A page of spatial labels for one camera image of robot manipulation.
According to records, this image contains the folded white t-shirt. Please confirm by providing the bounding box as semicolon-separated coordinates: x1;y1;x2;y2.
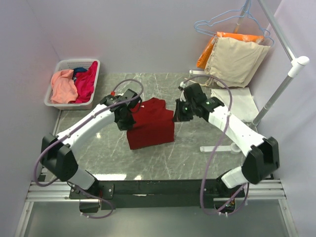
211;87;259;123

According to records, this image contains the blue wire hanger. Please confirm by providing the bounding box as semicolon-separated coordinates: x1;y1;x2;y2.
194;0;275;46

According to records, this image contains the dark blue shirt in basket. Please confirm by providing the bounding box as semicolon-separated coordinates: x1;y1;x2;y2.
73;67;87;80

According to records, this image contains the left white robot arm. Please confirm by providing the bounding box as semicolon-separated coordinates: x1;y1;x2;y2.
39;89;141;198

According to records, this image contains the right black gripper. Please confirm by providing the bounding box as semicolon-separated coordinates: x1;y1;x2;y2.
173;98;196;122

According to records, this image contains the beige hanging garment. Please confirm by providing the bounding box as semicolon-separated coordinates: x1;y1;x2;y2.
204;37;270;87

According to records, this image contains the aluminium rail frame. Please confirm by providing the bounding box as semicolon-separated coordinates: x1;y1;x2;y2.
15;180;298;237

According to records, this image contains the white metal clothes rack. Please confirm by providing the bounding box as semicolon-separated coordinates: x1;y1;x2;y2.
189;0;311;154

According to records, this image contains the dark red t-shirt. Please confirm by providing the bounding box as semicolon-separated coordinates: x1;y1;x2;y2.
126;98;175;150

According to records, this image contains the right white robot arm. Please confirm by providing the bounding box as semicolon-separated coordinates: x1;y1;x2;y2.
173;82;280;197

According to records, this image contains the salmon pink shirt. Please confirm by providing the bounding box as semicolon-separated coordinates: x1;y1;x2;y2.
51;69;78;104

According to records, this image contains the orange hanging garment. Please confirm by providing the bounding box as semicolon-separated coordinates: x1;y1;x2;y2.
196;32;264;70

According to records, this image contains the magenta shirt in basket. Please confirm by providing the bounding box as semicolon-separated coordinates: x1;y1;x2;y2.
72;61;98;104

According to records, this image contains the white plastic laundry basket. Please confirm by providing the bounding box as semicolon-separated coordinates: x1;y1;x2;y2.
44;59;100;110

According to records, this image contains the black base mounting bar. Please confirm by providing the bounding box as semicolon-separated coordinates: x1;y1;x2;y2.
69;179;241;209

